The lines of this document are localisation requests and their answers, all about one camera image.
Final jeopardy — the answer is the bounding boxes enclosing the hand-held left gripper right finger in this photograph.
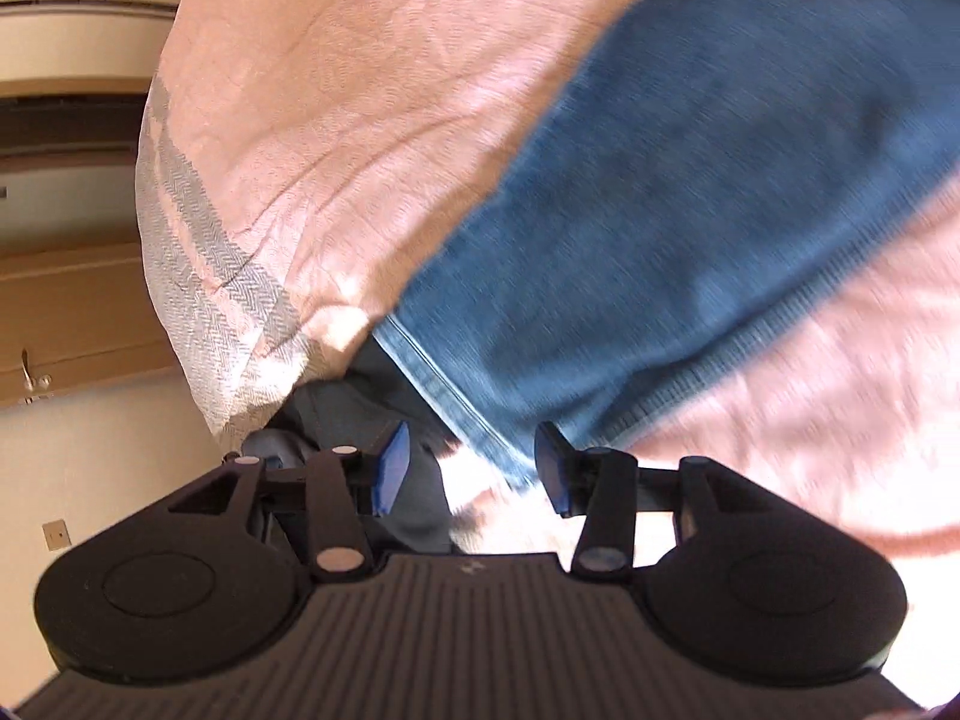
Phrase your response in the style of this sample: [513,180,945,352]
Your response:
[533,421,752,580]

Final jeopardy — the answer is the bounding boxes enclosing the pink blanket with grey stripes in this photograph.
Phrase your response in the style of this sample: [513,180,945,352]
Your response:
[135,0,960,560]

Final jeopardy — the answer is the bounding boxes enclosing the metal cabinet handle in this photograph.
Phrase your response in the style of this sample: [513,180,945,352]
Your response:
[19,349,53,406]

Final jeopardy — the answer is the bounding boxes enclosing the dark grey cloth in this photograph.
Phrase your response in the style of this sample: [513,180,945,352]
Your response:
[241,336,456,557]

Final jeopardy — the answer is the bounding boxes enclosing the blue denim jeans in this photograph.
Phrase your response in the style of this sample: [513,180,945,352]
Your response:
[373,0,960,494]

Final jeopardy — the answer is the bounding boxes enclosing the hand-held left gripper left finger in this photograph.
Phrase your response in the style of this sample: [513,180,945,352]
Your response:
[168,421,413,583]

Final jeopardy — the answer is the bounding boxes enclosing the light wooden cabinet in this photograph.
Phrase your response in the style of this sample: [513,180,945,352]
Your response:
[0,240,179,412]

